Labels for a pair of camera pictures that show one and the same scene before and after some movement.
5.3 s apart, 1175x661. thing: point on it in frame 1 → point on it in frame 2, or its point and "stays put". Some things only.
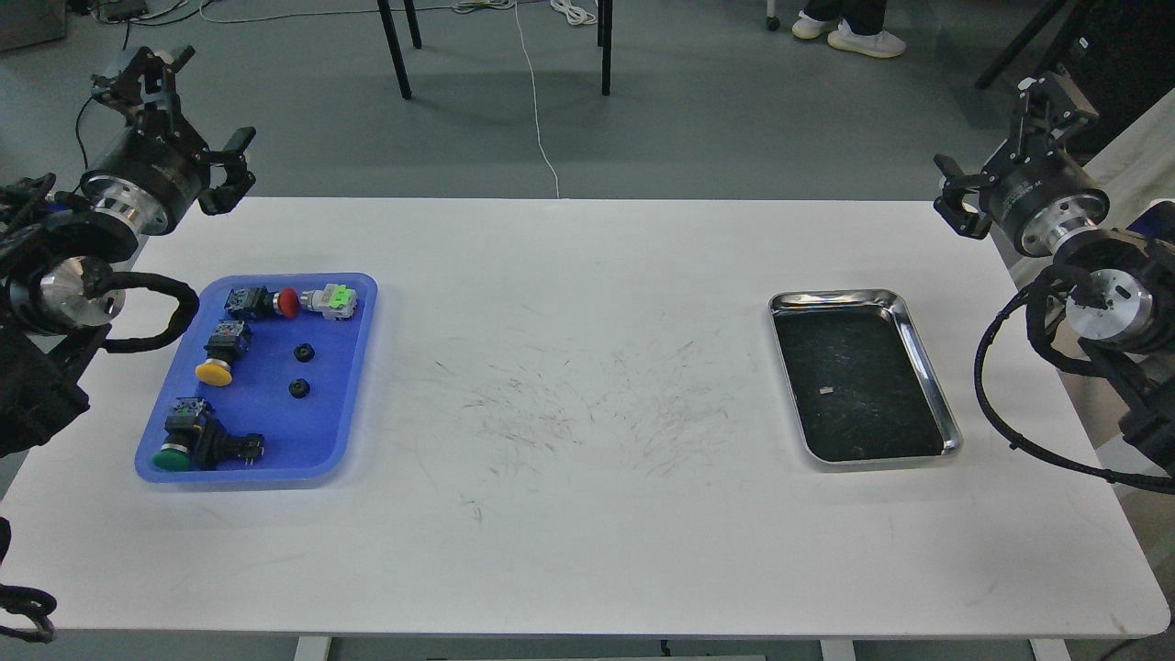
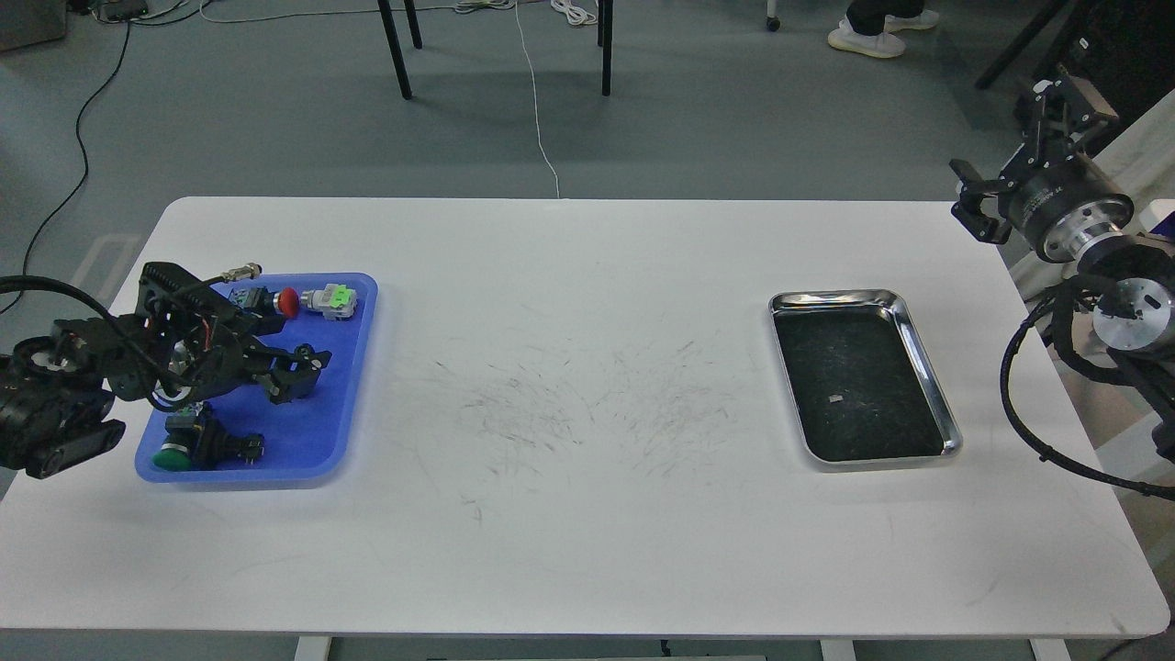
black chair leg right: x=604 y=41 stays put
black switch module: x=215 y=445 stays put
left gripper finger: x=143 y=85 → x=304 y=359
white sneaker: x=809 y=28 → x=927 y=19
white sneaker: x=882 y=45 stays put
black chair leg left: x=395 y=50 stays put
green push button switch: x=184 y=424 stays put
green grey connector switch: x=334 y=301 stays put
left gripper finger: x=223 y=197 → x=285 y=386
